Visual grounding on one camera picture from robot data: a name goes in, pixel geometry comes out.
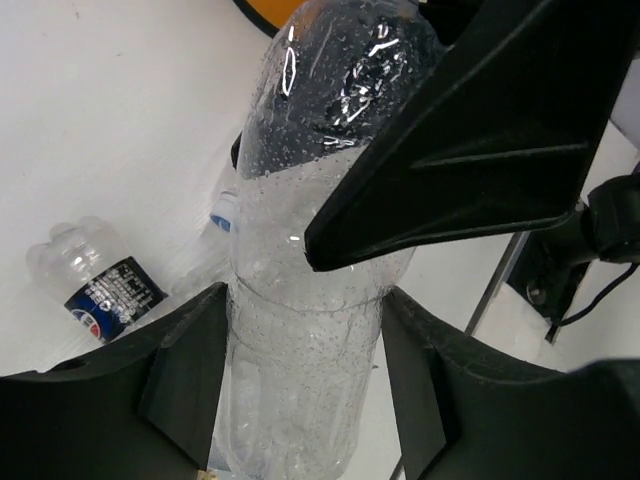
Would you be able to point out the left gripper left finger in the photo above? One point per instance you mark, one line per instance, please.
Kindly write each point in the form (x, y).
(142, 407)

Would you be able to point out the clear bottle lying centre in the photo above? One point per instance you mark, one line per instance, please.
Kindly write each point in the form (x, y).
(206, 260)

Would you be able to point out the blue label black cap bottle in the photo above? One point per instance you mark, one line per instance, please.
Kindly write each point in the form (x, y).
(88, 268)

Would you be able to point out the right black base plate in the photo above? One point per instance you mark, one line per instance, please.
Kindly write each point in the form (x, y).
(546, 276)

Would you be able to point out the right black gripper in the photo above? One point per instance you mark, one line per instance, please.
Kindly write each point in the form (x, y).
(497, 139)

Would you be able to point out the orange cylindrical bin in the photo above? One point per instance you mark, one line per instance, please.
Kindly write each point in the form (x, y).
(269, 16)

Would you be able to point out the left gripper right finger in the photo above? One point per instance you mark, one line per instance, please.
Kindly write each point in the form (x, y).
(465, 410)

